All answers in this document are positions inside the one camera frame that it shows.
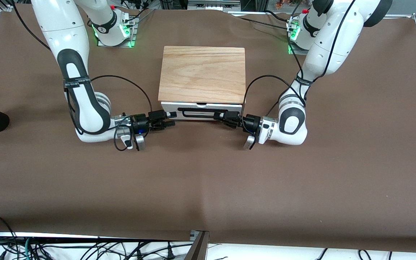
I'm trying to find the white-fronted wooden drawer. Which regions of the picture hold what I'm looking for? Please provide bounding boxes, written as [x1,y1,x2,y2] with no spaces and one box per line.
[161,102,244,113]

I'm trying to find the black metal drawer handle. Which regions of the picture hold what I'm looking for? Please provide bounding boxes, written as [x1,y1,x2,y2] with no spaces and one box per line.
[177,107,229,120]

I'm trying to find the light wooden drawer cabinet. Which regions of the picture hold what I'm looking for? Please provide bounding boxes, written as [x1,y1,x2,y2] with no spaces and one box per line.
[158,46,247,122]

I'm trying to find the brown table cover sheet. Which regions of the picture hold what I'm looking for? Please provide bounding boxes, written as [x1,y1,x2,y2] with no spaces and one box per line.
[0,3,416,254]

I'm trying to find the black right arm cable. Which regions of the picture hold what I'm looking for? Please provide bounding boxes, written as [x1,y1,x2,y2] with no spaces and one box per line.
[12,0,153,152]

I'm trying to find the thin black base cable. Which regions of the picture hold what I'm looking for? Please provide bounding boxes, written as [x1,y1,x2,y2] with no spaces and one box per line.
[237,17,295,32]

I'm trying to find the thick black base cable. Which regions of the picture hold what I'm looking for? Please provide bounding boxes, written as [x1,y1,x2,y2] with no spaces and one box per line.
[264,10,295,23]

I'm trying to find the teal floor cable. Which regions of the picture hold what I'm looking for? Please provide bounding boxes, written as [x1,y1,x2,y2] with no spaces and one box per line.
[22,237,36,260]

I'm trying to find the aluminium frame rail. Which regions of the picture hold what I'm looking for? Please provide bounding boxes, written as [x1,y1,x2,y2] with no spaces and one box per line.
[228,11,416,19]

